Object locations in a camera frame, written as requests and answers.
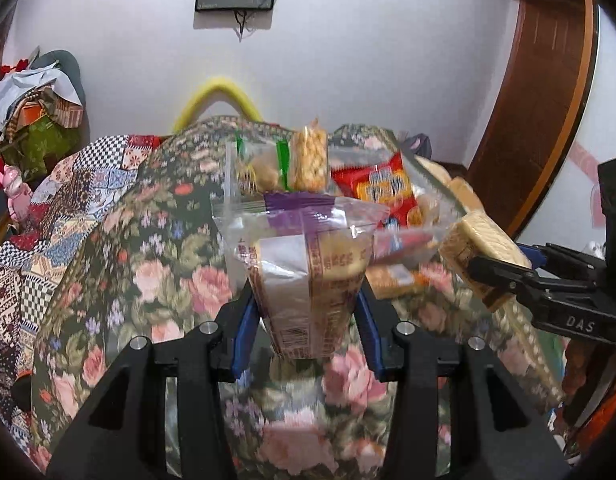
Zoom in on red blue biscuit packet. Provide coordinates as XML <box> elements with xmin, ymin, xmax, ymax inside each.
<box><xmin>330</xmin><ymin>151</ymin><xmax>424</xmax><ymax>228</ymax></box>

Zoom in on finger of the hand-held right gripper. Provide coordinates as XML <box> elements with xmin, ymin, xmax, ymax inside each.
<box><xmin>515</xmin><ymin>242</ymin><xmax>609</xmax><ymax>281</ymax></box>
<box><xmin>467</xmin><ymin>254</ymin><xmax>544</xmax><ymax>311</ymax></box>

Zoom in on pink rabbit toy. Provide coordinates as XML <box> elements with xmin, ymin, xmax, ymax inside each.
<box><xmin>0</xmin><ymin>164</ymin><xmax>34</xmax><ymax>221</ymax></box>

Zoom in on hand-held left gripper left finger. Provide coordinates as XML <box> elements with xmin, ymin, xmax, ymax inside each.
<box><xmin>47</xmin><ymin>290</ymin><xmax>261</xmax><ymax>480</ymax></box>

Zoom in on striped brown cloth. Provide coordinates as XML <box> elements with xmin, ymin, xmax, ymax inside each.
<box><xmin>8</xmin><ymin>87</ymin><xmax>84</xmax><ymax>131</ymax></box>

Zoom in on clear plastic storage box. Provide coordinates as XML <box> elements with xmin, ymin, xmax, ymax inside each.
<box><xmin>223</xmin><ymin>130</ymin><xmax>441</xmax><ymax>266</ymax></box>

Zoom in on beige pillow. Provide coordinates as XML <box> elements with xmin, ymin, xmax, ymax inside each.
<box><xmin>418</xmin><ymin>157</ymin><xmax>486</xmax><ymax>213</ymax></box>

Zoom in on white crumpled cloth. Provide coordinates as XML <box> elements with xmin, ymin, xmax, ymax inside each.
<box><xmin>0</xmin><ymin>67</ymin><xmax>69</xmax><ymax>136</ymax></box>

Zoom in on striped brown curtain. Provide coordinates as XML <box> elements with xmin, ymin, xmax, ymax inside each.
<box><xmin>0</xmin><ymin>5</ymin><xmax>18</xmax><ymax>67</ymax></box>

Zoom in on yellow foam tube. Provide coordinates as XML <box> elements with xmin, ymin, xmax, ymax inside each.
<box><xmin>172</xmin><ymin>76</ymin><xmax>264</xmax><ymax>133</ymax></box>

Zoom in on cream cracker pack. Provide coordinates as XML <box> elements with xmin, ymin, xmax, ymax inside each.
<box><xmin>438</xmin><ymin>210</ymin><xmax>534</xmax><ymax>311</ymax></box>

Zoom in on wooden door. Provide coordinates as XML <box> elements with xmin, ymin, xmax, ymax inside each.
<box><xmin>465</xmin><ymin>0</ymin><xmax>601</xmax><ymax>238</ymax></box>

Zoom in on clear bag of orange puffs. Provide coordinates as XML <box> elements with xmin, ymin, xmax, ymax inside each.
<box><xmin>290</xmin><ymin>117</ymin><xmax>330</xmax><ymax>193</ymax></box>

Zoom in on person's right hand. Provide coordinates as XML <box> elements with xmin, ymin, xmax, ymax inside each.
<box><xmin>562</xmin><ymin>337</ymin><xmax>616</xmax><ymax>428</ymax></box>

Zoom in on green-edged clear bread packet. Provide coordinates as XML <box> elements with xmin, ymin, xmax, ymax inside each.
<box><xmin>235</xmin><ymin>132</ymin><xmax>294</xmax><ymax>196</ymax></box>

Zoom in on floral blanket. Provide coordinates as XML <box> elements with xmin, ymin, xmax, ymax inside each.
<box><xmin>30</xmin><ymin>115</ymin><xmax>569</xmax><ymax>480</ymax></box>

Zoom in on white sliding door pink hearts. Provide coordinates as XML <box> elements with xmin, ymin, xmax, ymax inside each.
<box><xmin>513</xmin><ymin>5</ymin><xmax>616</xmax><ymax>261</ymax></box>

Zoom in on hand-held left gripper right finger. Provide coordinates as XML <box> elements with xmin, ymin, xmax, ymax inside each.
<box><xmin>355</xmin><ymin>290</ymin><xmax>571</xmax><ymax>480</ymax></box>

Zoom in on purple-topped clear bread bag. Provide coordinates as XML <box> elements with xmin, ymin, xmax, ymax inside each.
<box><xmin>211</xmin><ymin>191</ymin><xmax>391</xmax><ymax>361</ymax></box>

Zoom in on patchwork quilt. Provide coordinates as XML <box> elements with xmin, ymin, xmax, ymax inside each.
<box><xmin>0</xmin><ymin>132</ymin><xmax>161</xmax><ymax>441</ymax></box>

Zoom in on grey chair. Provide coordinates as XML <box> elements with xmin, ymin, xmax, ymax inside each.
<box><xmin>30</xmin><ymin>50</ymin><xmax>86</xmax><ymax>111</ymax></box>

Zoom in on dark bag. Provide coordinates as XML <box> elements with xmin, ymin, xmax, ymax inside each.
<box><xmin>400</xmin><ymin>133</ymin><xmax>433</xmax><ymax>160</ymax></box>

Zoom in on red blue wrapper packet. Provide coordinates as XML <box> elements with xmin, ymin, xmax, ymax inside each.
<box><xmin>373</xmin><ymin>227</ymin><xmax>436</xmax><ymax>263</ymax></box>

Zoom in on tan biscuit packet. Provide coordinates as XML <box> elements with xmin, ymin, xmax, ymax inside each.
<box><xmin>365</xmin><ymin>262</ymin><xmax>431</xmax><ymax>301</ymax></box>

